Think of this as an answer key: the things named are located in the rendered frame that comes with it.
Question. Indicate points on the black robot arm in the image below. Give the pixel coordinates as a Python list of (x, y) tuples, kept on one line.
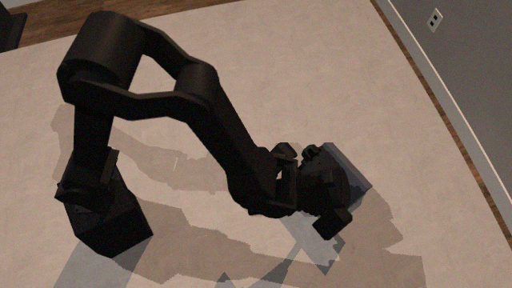
[(95, 75)]

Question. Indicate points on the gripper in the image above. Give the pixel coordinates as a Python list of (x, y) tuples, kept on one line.
[(331, 221)]

